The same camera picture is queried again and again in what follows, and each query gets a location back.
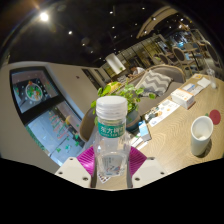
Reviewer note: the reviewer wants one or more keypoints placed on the grey white chevron pillow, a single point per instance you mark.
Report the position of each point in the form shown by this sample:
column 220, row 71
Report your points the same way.
column 156, row 83

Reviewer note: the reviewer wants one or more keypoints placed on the small blue white carton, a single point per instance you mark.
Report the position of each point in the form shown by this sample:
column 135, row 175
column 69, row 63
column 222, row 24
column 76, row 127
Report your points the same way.
column 144, row 130

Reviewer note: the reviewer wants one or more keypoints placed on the clear plastic water bottle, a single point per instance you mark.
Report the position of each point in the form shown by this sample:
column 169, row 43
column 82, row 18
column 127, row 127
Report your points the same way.
column 111, row 146

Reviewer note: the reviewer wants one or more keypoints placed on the group of ceiling lights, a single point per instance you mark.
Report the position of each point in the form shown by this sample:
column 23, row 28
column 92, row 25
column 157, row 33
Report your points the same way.
column 44, row 16

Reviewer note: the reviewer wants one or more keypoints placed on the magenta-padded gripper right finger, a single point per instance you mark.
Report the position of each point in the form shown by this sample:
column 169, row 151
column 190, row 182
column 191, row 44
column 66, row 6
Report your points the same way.
column 150, row 171

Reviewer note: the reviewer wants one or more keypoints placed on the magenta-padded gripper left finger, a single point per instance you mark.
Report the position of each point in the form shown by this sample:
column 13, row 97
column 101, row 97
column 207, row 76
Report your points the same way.
column 71, row 171

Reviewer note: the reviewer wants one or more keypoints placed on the yellow card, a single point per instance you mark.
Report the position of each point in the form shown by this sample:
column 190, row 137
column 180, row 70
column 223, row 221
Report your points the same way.
column 197, row 76

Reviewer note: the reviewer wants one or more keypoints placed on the blue white card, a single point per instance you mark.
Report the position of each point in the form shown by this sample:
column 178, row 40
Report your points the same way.
column 189, row 87

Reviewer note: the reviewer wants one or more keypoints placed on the window with colourful decals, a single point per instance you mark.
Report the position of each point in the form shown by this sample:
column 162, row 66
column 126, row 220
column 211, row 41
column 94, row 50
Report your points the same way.
column 43, row 110

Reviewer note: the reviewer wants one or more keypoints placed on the clear plastic cup with straw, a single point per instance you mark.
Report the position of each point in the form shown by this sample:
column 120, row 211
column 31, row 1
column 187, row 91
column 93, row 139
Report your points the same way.
column 211, row 80

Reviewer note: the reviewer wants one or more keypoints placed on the person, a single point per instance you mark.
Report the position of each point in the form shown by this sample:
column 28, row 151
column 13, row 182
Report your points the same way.
column 136, row 70

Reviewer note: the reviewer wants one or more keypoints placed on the printed paper leaflet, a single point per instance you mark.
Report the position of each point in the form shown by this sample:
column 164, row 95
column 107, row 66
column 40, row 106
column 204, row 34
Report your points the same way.
column 162, row 111

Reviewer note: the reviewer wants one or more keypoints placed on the group of round-backed chairs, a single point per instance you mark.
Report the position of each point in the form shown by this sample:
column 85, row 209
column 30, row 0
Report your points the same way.
column 181, row 55

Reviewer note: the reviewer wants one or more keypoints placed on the white round column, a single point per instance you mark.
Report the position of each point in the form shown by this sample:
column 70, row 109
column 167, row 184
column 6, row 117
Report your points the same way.
column 115, row 63

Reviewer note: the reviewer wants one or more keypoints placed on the white paper sheet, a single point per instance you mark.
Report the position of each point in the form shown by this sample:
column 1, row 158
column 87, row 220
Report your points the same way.
column 204, row 82

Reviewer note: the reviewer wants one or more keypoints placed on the green potted plant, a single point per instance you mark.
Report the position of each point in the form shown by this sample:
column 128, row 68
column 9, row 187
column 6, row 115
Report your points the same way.
column 133, row 95

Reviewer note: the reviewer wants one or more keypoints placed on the white orange box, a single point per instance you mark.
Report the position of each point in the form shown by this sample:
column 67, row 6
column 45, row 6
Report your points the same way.
column 182, row 98

